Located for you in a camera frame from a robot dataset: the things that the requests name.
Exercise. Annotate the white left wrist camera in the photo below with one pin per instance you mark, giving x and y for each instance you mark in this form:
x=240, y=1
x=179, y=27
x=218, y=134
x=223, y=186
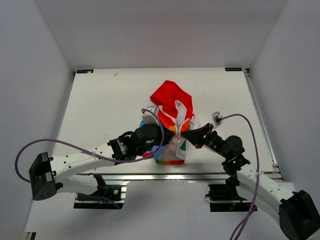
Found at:
x=150, y=115

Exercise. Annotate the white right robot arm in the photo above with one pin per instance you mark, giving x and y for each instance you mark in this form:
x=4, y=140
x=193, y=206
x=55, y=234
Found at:
x=295, y=212

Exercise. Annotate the aluminium front rail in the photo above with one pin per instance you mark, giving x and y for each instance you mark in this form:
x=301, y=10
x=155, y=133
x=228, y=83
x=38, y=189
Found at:
x=163, y=177

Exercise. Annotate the left blue corner label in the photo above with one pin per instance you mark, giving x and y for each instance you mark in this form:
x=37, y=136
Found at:
x=84, y=71

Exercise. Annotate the right blue corner label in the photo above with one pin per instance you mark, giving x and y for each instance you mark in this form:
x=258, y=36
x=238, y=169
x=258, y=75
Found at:
x=233, y=69

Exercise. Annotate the aluminium rail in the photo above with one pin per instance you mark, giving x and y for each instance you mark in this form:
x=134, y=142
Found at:
x=266, y=138
x=163, y=177

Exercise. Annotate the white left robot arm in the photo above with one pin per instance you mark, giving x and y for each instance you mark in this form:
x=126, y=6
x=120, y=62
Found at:
x=50, y=175

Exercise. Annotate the blue corner label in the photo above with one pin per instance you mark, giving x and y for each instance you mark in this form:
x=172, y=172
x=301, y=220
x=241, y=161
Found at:
x=233, y=69
x=84, y=71

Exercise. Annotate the rainbow red kids jacket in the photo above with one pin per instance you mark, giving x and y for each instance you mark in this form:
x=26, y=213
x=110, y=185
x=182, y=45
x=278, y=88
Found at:
x=176, y=112

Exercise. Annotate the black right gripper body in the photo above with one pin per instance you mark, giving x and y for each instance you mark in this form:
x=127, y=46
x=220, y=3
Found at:
x=212, y=141

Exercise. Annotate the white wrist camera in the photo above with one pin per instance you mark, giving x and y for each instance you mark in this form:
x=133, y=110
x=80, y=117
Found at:
x=150, y=115
x=217, y=118

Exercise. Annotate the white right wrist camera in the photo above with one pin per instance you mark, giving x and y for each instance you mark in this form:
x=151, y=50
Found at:
x=217, y=118

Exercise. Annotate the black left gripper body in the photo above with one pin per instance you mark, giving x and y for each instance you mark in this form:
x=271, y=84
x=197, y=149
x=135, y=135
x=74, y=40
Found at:
x=158, y=139

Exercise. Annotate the aluminium right side rail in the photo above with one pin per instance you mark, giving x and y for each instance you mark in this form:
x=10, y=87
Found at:
x=266, y=138

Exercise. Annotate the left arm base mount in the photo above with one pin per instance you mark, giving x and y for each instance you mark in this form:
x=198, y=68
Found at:
x=107, y=195

